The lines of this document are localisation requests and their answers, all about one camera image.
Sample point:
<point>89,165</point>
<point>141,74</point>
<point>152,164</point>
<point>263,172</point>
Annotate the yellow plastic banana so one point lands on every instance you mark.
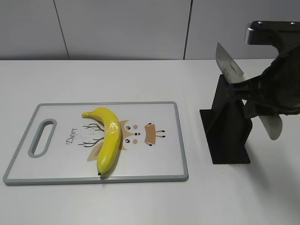
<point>105,149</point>

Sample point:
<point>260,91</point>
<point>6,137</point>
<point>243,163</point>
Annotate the black knife stand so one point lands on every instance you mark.
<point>226,127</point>

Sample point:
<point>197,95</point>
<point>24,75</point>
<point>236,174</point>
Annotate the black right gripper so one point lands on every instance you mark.
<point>277,90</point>

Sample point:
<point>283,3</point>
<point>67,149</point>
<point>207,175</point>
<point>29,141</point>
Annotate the white grey-rimmed cutting board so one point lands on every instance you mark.
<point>59,146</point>

